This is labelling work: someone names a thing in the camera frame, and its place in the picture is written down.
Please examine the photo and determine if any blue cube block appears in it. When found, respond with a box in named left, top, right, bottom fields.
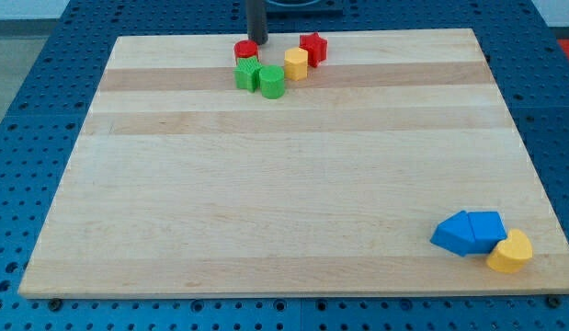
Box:
left=468, top=211, right=507, bottom=254

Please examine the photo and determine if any yellow hexagon block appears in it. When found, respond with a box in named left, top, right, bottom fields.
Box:
left=284, top=47, right=308, bottom=81

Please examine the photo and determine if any blue triangle block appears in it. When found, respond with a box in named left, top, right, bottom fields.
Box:
left=430, top=211, right=476, bottom=257

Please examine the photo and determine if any green cylinder block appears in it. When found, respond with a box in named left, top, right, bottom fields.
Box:
left=259, top=65, right=285, bottom=99

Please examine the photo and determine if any green star block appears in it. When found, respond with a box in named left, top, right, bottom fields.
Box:
left=233, top=56, right=263, bottom=93

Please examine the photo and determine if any wooden board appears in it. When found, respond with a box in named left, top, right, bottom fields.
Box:
left=18, top=29, right=569, bottom=299

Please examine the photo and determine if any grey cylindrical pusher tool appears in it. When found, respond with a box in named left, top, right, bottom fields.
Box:
left=245, top=0, right=268, bottom=45

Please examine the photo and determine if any yellow heart block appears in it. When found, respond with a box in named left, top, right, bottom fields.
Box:
left=485, top=229, right=533, bottom=274

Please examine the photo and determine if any red star block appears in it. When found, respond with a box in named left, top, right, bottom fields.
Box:
left=299, top=32, right=328, bottom=68

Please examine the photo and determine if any red cylinder block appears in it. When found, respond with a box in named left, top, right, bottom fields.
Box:
left=233, top=40, right=259, bottom=63

